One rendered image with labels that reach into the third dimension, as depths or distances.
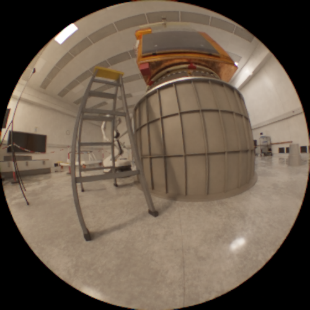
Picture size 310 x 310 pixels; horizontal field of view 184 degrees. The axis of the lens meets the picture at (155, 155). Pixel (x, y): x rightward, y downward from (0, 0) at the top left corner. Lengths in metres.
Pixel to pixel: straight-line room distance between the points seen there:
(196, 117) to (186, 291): 1.05
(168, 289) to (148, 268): 0.12
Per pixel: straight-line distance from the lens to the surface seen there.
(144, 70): 1.55
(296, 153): 2.75
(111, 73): 1.43
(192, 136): 0.85
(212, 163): 0.87
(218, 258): 0.48
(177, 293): 0.41
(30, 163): 4.39
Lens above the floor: 0.40
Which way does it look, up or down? level
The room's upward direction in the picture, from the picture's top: 4 degrees counter-clockwise
